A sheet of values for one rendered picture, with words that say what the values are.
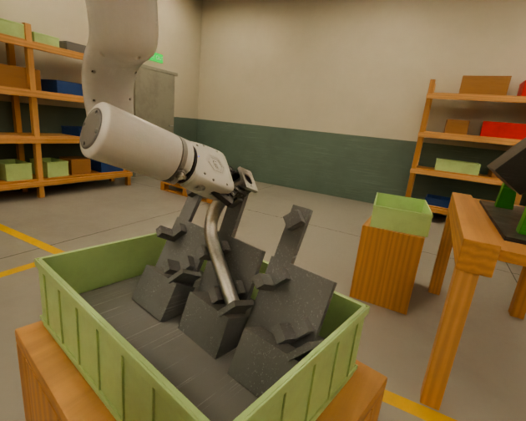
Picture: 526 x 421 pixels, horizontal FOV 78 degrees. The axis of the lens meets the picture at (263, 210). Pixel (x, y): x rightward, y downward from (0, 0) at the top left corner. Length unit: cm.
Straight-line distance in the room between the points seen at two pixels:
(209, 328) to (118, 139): 41
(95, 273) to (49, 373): 25
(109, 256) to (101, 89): 48
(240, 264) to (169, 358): 23
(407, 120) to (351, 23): 206
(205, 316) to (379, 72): 623
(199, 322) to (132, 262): 34
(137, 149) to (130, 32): 15
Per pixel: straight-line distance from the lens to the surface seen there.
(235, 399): 63
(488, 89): 600
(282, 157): 712
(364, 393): 79
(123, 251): 96
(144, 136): 52
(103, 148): 50
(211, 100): 813
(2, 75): 528
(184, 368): 68
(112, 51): 51
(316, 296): 63
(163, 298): 80
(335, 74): 685
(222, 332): 68
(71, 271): 92
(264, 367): 62
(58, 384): 79
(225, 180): 62
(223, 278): 69
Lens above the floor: 130
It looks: 15 degrees down
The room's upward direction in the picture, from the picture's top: 6 degrees clockwise
